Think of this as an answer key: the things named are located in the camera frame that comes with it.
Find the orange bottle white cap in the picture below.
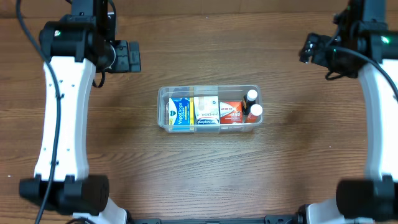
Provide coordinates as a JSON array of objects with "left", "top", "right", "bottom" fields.
[{"left": 245, "top": 104, "right": 263, "bottom": 123}]

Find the red cardboard box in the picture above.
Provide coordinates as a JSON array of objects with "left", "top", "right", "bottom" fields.
[{"left": 220, "top": 101, "right": 243, "bottom": 124}]

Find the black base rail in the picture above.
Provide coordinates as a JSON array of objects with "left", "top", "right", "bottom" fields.
[{"left": 128, "top": 215, "right": 305, "bottom": 224}]

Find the clear plastic container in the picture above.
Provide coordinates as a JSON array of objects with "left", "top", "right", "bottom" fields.
[{"left": 157, "top": 85, "right": 265, "bottom": 133}]

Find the dark bottle white cap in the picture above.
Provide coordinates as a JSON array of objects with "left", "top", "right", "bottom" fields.
[{"left": 242, "top": 90, "right": 258, "bottom": 115}]

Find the white and navy box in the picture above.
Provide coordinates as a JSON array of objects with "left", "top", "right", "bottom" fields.
[{"left": 194, "top": 96, "right": 220, "bottom": 124}]

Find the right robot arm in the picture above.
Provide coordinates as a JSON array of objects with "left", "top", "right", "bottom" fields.
[{"left": 295, "top": 0, "right": 397, "bottom": 223}]

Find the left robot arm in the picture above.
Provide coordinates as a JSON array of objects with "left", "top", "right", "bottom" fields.
[{"left": 19, "top": 0, "right": 141, "bottom": 223}]

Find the blue yellow VapoDrops box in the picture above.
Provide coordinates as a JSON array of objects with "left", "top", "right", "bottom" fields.
[{"left": 169, "top": 98, "right": 194, "bottom": 126}]

